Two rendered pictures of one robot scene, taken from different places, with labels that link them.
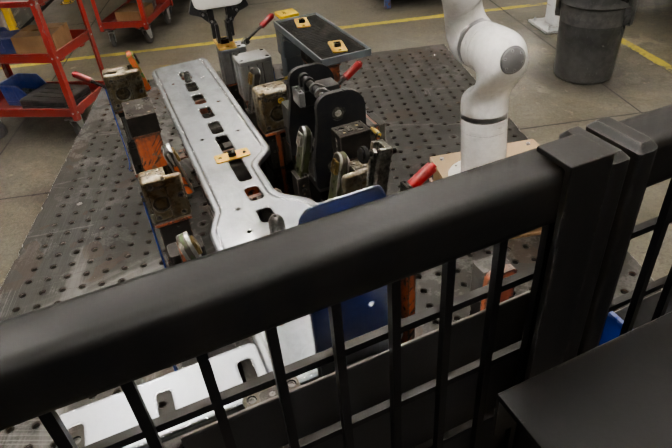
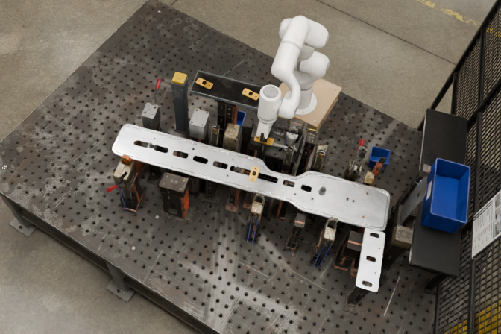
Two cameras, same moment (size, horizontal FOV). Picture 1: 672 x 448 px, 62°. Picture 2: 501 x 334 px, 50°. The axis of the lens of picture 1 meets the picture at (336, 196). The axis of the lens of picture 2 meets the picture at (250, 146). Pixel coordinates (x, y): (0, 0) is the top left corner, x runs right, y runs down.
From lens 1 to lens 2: 2.19 m
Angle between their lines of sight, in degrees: 46
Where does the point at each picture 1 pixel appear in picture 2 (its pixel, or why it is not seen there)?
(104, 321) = not seen: outside the picture
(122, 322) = not seen: outside the picture
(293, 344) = (373, 219)
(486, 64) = (320, 74)
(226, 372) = (371, 239)
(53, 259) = (177, 276)
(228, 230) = (306, 203)
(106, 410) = (362, 273)
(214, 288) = not seen: outside the picture
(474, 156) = (305, 101)
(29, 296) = (197, 296)
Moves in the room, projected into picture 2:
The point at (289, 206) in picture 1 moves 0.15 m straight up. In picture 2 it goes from (308, 179) to (313, 164)
